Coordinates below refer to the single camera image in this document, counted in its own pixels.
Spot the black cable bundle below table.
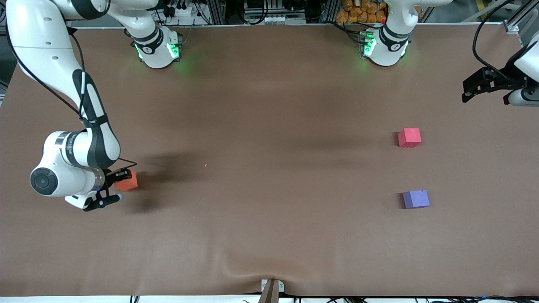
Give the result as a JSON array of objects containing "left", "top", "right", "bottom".
[{"left": 324, "top": 296, "right": 539, "bottom": 303}]

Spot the aluminium vertical frame post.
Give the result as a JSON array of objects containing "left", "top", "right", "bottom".
[
  {"left": 321, "top": 0, "right": 341, "bottom": 24},
  {"left": 208, "top": 0, "right": 227, "bottom": 25}
]

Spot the red foam block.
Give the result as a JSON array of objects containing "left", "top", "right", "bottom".
[{"left": 398, "top": 128, "right": 422, "bottom": 148}]

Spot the aluminium frame corner post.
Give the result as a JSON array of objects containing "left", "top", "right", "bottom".
[{"left": 503, "top": 0, "right": 539, "bottom": 35}]

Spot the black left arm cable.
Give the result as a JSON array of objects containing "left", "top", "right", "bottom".
[{"left": 472, "top": 0, "right": 513, "bottom": 75}]

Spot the white power strip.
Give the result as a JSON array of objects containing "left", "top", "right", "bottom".
[{"left": 162, "top": 0, "right": 198, "bottom": 18}]

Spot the metal table clamp bracket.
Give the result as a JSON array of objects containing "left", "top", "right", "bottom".
[{"left": 258, "top": 279, "right": 285, "bottom": 303}]

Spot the orange foam block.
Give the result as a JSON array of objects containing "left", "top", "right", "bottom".
[{"left": 115, "top": 170, "right": 139, "bottom": 191}]

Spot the heap of orange lumpy objects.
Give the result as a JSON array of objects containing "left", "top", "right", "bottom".
[{"left": 336, "top": 0, "right": 388, "bottom": 24}]

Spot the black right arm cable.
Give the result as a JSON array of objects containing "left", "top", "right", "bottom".
[{"left": 5, "top": 23, "right": 138, "bottom": 170}]

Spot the brown table cover mat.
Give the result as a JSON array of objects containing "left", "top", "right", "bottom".
[{"left": 0, "top": 23, "right": 539, "bottom": 298}]

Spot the purple foam block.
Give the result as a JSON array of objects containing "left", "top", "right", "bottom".
[{"left": 403, "top": 190, "right": 431, "bottom": 209}]

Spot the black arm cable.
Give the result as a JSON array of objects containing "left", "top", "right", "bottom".
[
  {"left": 5, "top": 23, "right": 138, "bottom": 170},
  {"left": 472, "top": 0, "right": 513, "bottom": 75}
]

